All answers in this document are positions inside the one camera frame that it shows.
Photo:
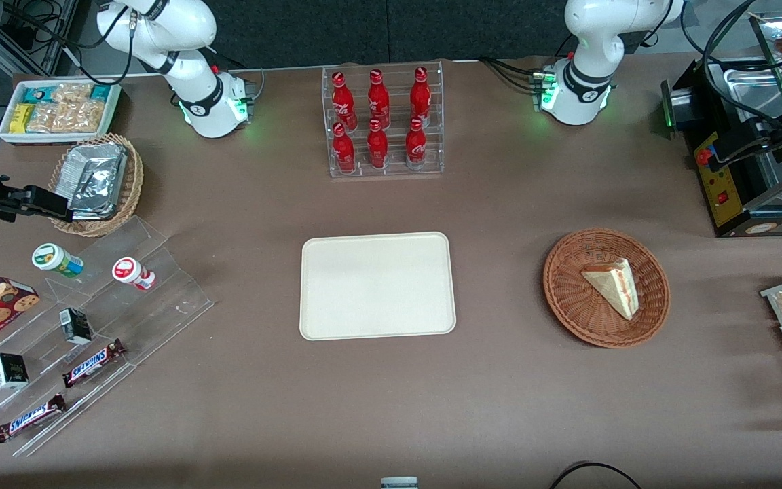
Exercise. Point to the triangular sandwich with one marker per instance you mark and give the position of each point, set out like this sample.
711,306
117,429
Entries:
613,285

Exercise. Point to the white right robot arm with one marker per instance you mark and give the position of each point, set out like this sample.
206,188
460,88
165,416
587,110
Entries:
187,81

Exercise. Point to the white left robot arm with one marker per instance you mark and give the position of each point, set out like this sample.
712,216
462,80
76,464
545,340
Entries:
591,34

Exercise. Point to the small tan wicker basket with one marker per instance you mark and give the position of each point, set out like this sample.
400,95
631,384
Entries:
132,183

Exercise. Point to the large brown wicker basket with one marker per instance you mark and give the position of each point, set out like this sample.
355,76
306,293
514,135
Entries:
567,295

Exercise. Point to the cream plastic serving tray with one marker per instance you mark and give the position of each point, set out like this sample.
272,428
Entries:
374,285

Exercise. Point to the green lid snack cup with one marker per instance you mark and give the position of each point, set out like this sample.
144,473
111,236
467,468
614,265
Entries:
55,259

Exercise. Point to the black food warmer appliance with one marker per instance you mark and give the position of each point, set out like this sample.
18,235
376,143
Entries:
723,197

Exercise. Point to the silver foil packet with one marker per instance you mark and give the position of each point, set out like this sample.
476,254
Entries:
96,193
96,155

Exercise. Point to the white rectangular snack bin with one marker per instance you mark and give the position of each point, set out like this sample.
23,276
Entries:
58,138

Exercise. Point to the yellow snack packet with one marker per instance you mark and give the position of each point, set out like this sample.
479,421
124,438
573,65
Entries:
21,117

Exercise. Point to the clear bag of nut snacks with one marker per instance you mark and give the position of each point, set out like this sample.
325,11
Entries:
72,93
80,115
41,117

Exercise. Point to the teal snack packet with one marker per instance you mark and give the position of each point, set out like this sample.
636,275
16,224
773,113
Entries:
38,94
101,92

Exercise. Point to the red lid snack cup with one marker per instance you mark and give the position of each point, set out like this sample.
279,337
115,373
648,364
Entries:
129,272

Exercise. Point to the small black white carton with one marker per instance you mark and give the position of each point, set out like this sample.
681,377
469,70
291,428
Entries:
9,371

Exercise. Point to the clear acrylic stepped stand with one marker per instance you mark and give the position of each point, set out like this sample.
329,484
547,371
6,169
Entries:
160,305

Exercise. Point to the brown snickers bar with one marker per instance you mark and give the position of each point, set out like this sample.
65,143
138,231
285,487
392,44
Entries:
30,418
92,363

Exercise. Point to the red cola bottle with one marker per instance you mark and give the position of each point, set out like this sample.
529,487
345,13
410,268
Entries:
421,98
416,146
377,148
379,100
343,153
343,102

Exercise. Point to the clear acrylic bottle rack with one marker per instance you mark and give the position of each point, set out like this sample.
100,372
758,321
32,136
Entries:
394,170

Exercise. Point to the grey cap object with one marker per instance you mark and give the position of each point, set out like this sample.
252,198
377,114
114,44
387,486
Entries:
399,483

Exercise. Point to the metal frame rack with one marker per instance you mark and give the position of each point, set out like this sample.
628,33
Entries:
17,51

